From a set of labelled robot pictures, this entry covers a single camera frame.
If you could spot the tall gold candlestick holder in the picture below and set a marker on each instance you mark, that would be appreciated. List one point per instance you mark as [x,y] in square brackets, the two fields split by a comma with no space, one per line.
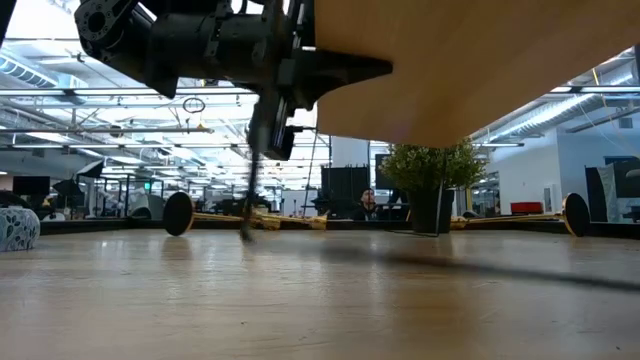
[576,215]

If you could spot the person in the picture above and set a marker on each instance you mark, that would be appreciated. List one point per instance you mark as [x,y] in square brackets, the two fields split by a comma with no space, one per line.
[368,199]

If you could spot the black background rack frame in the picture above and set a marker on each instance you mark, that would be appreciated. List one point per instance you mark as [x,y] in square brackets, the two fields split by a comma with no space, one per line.
[329,150]

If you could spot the medium gold candlestick holder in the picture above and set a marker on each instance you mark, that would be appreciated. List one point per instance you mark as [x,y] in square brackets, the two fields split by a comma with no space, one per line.
[178,214]

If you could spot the green potted plant black pot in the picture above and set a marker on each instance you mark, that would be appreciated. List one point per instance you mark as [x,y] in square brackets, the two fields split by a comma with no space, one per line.
[430,167]

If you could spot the black background monitor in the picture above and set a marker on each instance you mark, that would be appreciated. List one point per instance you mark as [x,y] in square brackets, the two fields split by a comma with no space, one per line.
[31,186]

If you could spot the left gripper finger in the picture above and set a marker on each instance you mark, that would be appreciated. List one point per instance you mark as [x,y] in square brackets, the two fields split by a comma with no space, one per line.
[330,72]

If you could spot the black softbox light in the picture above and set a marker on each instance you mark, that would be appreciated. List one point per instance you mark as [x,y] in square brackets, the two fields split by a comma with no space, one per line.
[91,169]

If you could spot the black vertical post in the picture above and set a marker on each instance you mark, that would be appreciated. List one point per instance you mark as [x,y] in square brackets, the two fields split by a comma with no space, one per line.
[100,226]

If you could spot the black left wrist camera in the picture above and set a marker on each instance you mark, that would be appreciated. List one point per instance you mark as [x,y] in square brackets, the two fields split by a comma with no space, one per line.
[281,130]

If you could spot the wooden tray with black legs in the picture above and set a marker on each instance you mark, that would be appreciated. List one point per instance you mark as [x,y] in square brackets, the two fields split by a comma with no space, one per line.
[450,65]

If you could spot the black panel cabinet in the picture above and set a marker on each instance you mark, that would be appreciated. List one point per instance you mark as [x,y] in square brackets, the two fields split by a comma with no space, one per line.
[345,190]

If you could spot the long overhead light beam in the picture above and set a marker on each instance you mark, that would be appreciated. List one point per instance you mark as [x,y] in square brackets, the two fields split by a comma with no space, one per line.
[50,92]

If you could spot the red box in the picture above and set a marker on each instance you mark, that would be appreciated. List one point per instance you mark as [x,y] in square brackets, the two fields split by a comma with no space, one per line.
[526,208]

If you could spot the white blue leaf candle tin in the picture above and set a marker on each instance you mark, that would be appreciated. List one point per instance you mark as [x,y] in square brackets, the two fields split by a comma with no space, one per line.
[17,230]

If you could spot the grey tent cover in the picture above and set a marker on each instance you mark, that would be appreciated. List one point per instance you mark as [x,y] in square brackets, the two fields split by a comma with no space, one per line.
[149,207]

